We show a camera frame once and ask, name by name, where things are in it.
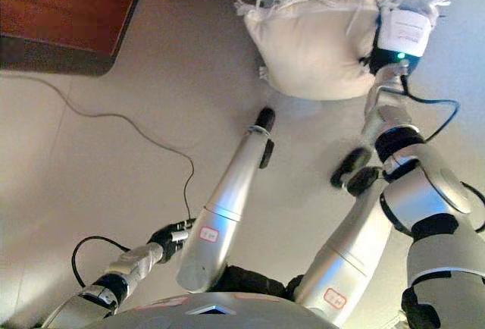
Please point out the white fringed throw pillow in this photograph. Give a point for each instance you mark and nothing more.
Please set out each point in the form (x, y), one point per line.
(314, 48)

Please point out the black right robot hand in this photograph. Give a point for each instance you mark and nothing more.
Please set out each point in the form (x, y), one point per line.
(403, 29)

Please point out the brown wooden cabinet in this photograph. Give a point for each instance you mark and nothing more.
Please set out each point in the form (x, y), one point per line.
(60, 14)

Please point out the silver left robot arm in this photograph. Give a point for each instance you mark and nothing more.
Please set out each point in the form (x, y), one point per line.
(125, 268)

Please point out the silver left robot leg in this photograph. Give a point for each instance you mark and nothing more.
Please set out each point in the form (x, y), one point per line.
(231, 200)

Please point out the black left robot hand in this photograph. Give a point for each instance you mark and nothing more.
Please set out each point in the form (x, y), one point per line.
(172, 238)

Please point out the silver robot leg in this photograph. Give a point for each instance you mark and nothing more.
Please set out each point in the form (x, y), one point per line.
(231, 200)
(352, 253)

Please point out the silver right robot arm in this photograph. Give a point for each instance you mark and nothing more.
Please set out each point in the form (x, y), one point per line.
(420, 177)

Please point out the grey robot torso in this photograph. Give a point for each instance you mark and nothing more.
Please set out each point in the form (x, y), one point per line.
(212, 312)

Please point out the silver right robot leg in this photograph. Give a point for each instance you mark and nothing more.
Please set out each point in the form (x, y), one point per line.
(352, 253)

